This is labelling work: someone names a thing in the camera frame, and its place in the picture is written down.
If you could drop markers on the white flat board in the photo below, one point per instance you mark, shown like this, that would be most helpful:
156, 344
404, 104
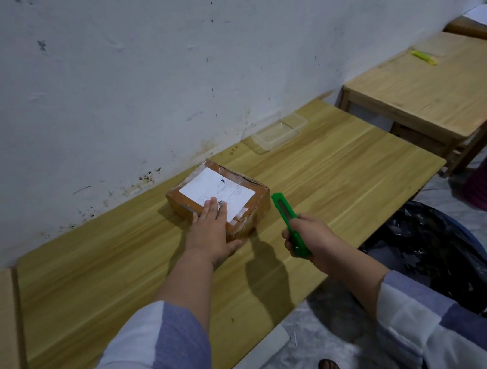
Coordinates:
256, 360

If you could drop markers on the person's left thumb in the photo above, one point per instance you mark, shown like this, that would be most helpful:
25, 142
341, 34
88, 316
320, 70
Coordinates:
235, 245

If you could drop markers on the clear plastic container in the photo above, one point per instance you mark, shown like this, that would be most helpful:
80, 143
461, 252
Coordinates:
279, 132

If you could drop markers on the green utility knife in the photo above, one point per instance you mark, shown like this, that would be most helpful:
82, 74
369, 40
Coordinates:
284, 207

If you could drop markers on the person's left forearm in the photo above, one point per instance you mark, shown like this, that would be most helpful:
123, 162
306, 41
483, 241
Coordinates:
182, 291

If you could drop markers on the brown cardboard parcel box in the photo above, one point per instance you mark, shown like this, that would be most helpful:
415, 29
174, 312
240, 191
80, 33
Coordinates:
247, 209

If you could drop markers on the person's right fingers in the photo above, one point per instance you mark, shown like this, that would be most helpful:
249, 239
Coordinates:
292, 234

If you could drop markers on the dark wooden table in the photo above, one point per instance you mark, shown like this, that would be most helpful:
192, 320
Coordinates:
471, 31

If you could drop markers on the yellow utility knife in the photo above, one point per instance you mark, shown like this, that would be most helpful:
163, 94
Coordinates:
424, 57

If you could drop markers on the person's left little finger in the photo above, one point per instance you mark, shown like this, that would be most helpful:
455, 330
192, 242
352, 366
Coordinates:
195, 220

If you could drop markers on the small wooden table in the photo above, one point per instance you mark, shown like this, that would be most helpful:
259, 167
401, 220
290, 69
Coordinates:
434, 89

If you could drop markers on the large black plastic bag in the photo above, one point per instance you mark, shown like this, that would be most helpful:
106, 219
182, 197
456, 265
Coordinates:
432, 254

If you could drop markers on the person's left hand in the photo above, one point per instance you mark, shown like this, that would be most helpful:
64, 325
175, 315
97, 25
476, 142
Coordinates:
209, 237

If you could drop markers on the person's right hand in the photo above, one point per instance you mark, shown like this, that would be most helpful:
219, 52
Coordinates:
313, 240

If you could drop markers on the person's left middle finger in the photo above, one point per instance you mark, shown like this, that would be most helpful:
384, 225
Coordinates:
214, 207

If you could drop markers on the person's right forearm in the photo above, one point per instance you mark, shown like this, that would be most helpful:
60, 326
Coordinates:
363, 282

